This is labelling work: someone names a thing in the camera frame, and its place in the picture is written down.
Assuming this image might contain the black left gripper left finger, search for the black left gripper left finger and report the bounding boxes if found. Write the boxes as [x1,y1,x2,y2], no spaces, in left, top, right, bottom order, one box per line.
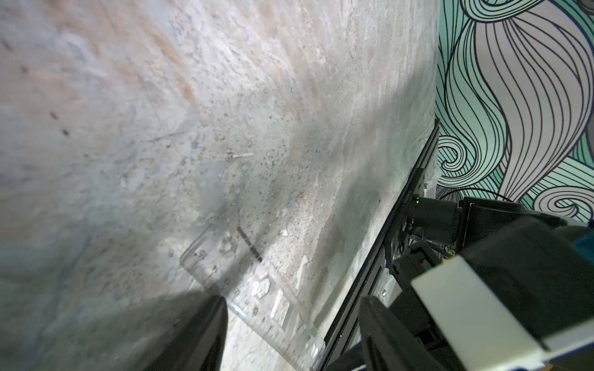
[146,295,228,371]

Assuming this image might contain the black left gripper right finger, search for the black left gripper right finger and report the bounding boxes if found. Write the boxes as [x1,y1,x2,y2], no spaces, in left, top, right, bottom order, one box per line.
[359,296,444,371]

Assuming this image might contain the clear short straight ruler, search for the clear short straight ruler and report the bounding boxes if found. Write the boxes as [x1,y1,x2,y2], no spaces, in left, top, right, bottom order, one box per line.
[180,218,325,370]

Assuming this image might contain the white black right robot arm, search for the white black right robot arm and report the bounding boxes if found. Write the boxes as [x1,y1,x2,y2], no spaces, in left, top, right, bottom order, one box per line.
[384,195,569,287]

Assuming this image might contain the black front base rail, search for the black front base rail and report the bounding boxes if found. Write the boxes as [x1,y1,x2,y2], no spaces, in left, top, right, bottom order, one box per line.
[313,119,441,370]

